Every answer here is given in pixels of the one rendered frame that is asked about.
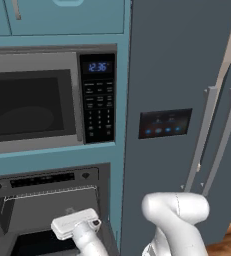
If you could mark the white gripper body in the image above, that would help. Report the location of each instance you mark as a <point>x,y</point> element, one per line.
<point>70,224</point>

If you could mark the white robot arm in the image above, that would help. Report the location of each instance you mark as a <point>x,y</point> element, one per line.
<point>177,213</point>

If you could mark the metal oven rack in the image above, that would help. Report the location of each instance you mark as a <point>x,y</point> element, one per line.
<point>37,200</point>

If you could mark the dark grey built-in oven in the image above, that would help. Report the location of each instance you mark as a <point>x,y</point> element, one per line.
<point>53,178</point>

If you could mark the dark grey oven door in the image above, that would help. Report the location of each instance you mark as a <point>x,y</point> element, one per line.
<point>7,245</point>

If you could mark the grey microwave oven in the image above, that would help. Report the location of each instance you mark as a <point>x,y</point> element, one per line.
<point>98,100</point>

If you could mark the microwave door with dark window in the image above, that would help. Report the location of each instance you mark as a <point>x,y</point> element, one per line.
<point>30,106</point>

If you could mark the slate grey fridge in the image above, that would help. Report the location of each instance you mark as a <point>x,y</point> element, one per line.
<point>160,66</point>

